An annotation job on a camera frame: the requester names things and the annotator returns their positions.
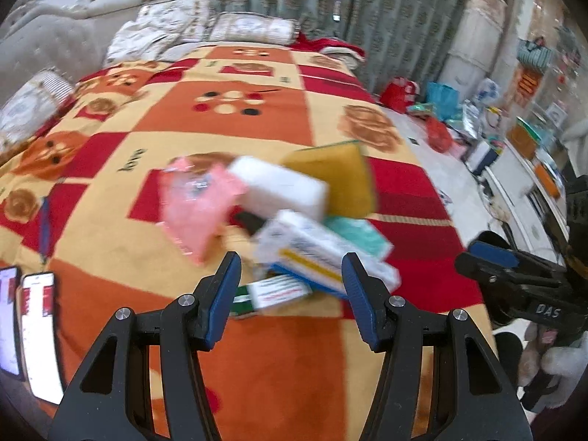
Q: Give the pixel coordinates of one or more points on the yellow sponge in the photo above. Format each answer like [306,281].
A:
[340,174]

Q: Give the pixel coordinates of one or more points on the blue pen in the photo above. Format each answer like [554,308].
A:
[45,229]

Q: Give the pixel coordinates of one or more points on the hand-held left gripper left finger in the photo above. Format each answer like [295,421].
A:
[223,298]

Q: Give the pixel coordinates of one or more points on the white floral folded quilt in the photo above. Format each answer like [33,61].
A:
[138,41]

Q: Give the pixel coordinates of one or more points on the green red white box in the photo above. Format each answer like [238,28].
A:
[275,291]

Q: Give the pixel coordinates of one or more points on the white medicine box yellow stripe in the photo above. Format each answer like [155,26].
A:
[298,243]

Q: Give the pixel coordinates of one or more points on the red orange printed blanket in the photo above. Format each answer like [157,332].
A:
[275,376]

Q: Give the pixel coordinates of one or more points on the small black item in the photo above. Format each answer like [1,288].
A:
[248,223]

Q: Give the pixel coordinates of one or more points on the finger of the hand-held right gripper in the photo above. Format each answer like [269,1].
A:
[494,251]
[482,270]

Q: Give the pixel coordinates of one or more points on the white blue box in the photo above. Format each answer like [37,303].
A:
[381,275]

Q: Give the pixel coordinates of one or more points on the white striped long pillow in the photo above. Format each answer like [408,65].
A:
[252,28]

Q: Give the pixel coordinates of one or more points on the mint green packet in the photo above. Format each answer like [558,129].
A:
[363,234]

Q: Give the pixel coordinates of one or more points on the red plastic bag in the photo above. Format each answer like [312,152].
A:
[438,134]

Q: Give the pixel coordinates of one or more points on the red wall poster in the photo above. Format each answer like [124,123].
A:
[528,85]

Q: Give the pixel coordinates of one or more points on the white striped round-print pillow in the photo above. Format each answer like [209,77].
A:
[27,105]

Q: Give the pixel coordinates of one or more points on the white floral square pillow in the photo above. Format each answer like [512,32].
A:
[177,14]

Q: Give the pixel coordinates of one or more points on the red cloth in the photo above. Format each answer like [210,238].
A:
[330,48]

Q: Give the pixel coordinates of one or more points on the pink plastic packet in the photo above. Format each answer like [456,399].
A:
[193,202]

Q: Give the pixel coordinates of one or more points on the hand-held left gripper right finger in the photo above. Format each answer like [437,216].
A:
[363,303]

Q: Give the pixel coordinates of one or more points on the grey tufted headboard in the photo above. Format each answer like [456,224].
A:
[46,41]

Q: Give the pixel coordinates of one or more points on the plain white box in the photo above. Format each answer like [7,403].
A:
[280,188]

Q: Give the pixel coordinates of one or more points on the red gift bag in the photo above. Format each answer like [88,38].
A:
[398,94]

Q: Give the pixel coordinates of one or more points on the white low cabinet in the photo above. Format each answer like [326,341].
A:
[519,193]

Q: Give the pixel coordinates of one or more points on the teal striped hanging bag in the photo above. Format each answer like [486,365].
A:
[535,55]

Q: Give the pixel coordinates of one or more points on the black smartphone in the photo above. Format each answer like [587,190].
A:
[41,335]
[8,321]

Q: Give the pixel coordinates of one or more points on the blue shopping bag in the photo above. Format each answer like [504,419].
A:
[442,99]

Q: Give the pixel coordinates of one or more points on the cream fabric-covered tall cabinet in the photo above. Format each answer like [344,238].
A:
[477,36]

